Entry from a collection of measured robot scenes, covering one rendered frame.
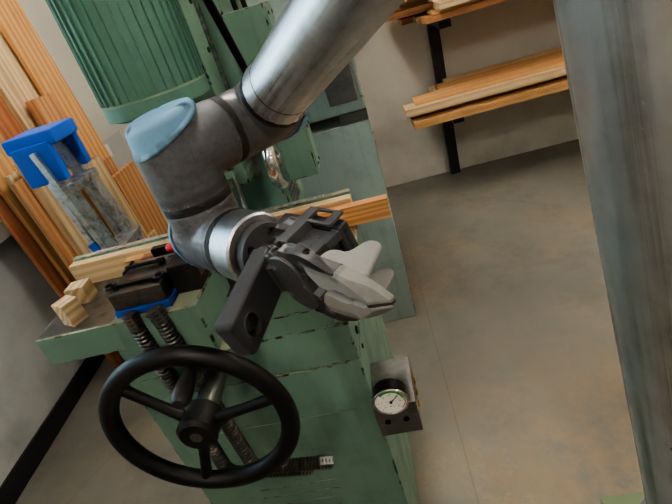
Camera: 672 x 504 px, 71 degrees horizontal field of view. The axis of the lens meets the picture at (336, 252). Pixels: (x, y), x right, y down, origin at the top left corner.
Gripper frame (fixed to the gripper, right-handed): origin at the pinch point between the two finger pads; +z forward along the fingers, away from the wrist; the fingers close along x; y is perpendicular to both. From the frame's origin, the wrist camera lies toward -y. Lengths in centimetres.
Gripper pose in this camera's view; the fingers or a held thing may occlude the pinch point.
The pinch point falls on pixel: (377, 304)
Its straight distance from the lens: 40.6
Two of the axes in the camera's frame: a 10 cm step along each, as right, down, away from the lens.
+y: 6.2, -6.6, 4.3
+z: 6.8, 1.6, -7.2
